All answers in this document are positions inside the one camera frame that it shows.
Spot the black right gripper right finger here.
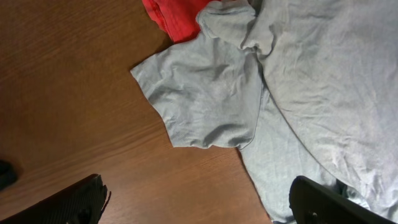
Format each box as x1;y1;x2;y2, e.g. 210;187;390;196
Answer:
289;175;395;224

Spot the red garment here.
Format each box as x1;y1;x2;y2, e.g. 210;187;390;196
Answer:
142;0;211;43

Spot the dark green t-shirt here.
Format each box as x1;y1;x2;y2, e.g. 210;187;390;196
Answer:
0;160;18;190

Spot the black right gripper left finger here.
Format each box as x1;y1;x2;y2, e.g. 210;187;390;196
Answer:
1;174;111;224

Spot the light blue-grey t-shirt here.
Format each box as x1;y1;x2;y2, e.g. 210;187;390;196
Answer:
131;0;397;223

